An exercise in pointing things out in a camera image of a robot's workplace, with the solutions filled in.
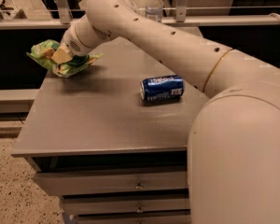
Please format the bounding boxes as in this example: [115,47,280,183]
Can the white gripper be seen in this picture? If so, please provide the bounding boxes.
[51,19,110,64]

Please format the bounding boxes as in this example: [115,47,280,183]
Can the green rice chip bag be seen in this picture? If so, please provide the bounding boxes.
[26,39,101,77]

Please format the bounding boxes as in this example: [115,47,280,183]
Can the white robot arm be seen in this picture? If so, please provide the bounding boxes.
[53,0,280,224]

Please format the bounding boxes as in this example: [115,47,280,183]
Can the blue soda can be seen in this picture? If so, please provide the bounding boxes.
[140,75,184,102]

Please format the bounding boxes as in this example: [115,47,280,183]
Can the clear plastic water bottle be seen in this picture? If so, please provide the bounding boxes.
[146,0,163,22]

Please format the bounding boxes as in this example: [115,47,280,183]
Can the grey drawer cabinet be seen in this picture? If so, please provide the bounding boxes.
[11,26,211,224]

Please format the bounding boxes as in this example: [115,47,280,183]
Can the top grey drawer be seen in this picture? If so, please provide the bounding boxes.
[34,166,188,196]

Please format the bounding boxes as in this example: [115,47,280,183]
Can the grey drawer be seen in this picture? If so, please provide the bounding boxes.
[34,166,188,196]
[77,211,191,224]
[61,192,190,215]

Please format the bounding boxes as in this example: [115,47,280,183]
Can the middle grey drawer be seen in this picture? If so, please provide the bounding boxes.
[61,192,190,215]

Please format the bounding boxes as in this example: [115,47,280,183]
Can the bottom grey drawer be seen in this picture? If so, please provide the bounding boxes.
[77,211,191,224]

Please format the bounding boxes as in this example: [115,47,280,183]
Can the metal railing frame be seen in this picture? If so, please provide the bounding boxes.
[0,0,280,30]

